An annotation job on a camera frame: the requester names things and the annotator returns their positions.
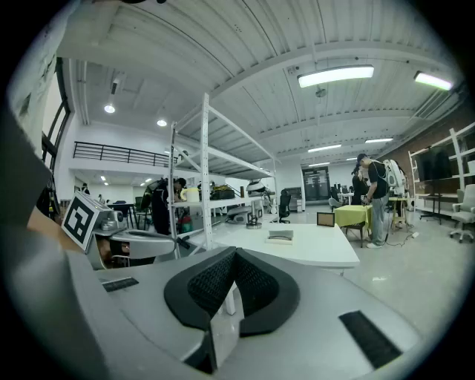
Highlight black flat screen television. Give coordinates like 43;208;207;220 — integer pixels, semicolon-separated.
413;145;454;183

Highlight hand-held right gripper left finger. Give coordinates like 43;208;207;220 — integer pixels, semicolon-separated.
94;245;239;376

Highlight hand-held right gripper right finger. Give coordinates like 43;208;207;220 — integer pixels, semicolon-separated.
222;246;422;380

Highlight white office chair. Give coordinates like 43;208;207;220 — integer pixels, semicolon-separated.
449;189;475;244

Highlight cream jug yellow handle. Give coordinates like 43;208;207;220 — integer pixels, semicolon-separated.
180;186;202;203

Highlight black balcony railing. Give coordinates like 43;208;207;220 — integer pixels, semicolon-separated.
73;140;179;168

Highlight grey white device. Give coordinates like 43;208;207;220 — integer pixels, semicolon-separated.
226;206;254;226

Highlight black glass double door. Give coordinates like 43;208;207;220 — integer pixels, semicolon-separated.
302;166;330;203

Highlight person's left forearm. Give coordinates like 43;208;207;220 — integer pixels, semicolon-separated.
26;206;87;254

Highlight person's left hand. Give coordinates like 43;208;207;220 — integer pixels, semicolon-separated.
95;237;131;269

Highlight white rounded machine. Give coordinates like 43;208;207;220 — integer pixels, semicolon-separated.
381;158;408;197

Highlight yellow-green cloth table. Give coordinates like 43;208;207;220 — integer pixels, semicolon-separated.
332;204;373;238

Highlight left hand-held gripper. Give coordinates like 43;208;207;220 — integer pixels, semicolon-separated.
61;192;177;269

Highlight black eyeglasses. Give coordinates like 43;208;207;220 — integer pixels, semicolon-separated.
264;229;295;246

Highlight black office chair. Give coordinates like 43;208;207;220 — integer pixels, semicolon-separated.
278;188;292;224

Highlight black yellow bag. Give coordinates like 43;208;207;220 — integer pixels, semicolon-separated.
209;184;237;201

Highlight light wooden shelf unit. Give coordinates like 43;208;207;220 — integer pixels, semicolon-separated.
407;122;475;220

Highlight white metal shelf rack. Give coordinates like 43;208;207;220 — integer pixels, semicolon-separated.
165;92;282;261

